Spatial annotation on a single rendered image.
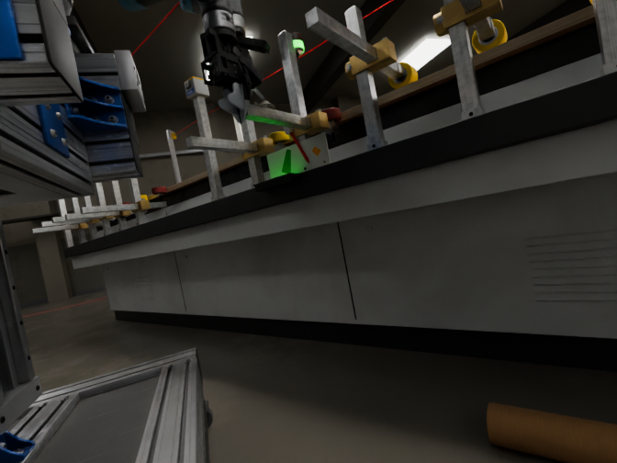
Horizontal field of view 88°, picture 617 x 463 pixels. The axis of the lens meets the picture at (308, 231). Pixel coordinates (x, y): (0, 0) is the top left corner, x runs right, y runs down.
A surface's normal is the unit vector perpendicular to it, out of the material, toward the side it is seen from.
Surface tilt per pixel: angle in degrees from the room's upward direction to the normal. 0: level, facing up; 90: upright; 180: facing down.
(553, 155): 90
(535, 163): 90
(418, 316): 90
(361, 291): 90
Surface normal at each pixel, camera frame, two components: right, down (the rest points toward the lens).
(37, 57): 0.33, -0.04
